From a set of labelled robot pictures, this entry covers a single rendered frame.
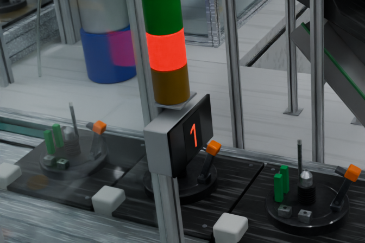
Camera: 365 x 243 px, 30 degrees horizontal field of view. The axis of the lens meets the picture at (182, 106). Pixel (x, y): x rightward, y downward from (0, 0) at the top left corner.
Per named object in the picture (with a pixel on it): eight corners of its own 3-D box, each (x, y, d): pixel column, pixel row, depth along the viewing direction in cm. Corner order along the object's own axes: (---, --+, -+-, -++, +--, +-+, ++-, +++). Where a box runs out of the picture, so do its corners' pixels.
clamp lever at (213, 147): (211, 174, 124) (222, 144, 119) (206, 180, 122) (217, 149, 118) (194, 165, 124) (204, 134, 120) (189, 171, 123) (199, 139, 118)
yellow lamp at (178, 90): (196, 91, 94) (193, 58, 92) (180, 107, 90) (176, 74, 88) (165, 87, 97) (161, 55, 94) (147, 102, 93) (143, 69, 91)
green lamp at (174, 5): (189, 23, 90) (186, -13, 88) (171, 37, 86) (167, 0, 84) (157, 20, 92) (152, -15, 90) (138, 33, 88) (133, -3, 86)
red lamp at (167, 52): (193, 58, 92) (190, 24, 90) (176, 73, 88) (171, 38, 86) (161, 54, 94) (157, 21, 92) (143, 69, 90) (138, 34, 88)
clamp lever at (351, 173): (344, 201, 112) (362, 168, 108) (340, 208, 111) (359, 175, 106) (324, 191, 113) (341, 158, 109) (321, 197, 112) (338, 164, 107)
